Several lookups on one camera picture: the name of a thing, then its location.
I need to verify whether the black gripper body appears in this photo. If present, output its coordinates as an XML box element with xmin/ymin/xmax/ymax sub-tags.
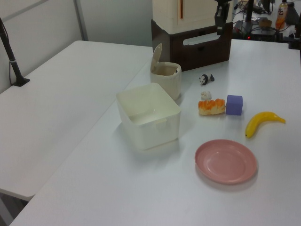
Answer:
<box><xmin>214</xmin><ymin>0</ymin><xmax>230</xmax><ymax>30</ymax></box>

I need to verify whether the cream trash can lid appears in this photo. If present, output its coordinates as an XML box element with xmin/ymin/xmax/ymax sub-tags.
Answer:
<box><xmin>150</xmin><ymin>43</ymin><xmax>163</xmax><ymax>73</ymax></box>

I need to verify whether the cream trash can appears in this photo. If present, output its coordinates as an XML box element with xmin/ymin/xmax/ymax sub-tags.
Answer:
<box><xmin>150</xmin><ymin>61</ymin><xmax>182</xmax><ymax>100</ymax></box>

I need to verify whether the black upright stand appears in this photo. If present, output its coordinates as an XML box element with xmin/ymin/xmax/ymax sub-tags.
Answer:
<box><xmin>244</xmin><ymin>0</ymin><xmax>254</xmax><ymax>23</ymax></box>

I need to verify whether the dark brown drawer cabinet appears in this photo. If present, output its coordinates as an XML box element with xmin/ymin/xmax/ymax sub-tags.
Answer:
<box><xmin>150</xmin><ymin>19</ymin><xmax>234</xmax><ymax>72</ymax></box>

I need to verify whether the small cardboard box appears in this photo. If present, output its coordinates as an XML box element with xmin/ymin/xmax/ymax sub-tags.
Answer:
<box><xmin>258</xmin><ymin>18</ymin><xmax>273</xmax><ymax>28</ymax></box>

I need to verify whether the black white panda toy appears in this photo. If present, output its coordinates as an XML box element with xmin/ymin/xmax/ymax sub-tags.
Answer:
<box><xmin>198</xmin><ymin>73</ymin><xmax>215</xmax><ymax>86</ymax></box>

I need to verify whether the orange tea bottle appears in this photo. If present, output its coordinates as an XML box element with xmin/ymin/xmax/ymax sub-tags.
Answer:
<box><xmin>274</xmin><ymin>0</ymin><xmax>288</xmax><ymax>30</ymax></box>

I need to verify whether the purple cube block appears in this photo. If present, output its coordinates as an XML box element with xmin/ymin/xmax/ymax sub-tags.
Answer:
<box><xmin>225</xmin><ymin>94</ymin><xmax>244</xmax><ymax>116</ymax></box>

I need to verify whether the orange glazed bread loaf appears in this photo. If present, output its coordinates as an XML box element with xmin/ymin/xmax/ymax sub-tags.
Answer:
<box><xmin>198</xmin><ymin>98</ymin><xmax>227</xmax><ymax>116</ymax></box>

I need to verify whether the yellow banana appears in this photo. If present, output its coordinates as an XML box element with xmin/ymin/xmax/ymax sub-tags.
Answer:
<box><xmin>245</xmin><ymin>111</ymin><xmax>286</xmax><ymax>139</ymax></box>

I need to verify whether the cream plastic storage box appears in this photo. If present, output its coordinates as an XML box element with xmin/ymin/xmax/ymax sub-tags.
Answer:
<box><xmin>115</xmin><ymin>83</ymin><xmax>182</xmax><ymax>151</ymax></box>

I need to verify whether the pink plate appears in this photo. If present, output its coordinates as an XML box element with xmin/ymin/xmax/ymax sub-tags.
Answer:
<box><xmin>194</xmin><ymin>139</ymin><xmax>258</xmax><ymax>185</ymax></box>

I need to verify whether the black pole with clamp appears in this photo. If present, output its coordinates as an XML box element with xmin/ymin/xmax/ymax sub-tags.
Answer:
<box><xmin>0</xmin><ymin>17</ymin><xmax>31</xmax><ymax>88</ymax></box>

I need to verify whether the white cabinet handle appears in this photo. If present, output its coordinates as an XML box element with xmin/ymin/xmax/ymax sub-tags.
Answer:
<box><xmin>182</xmin><ymin>32</ymin><xmax>221</xmax><ymax>46</ymax></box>

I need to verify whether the black clamp bracket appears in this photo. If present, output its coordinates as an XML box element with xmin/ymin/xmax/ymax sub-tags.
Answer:
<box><xmin>287</xmin><ymin>22</ymin><xmax>301</xmax><ymax>49</ymax></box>

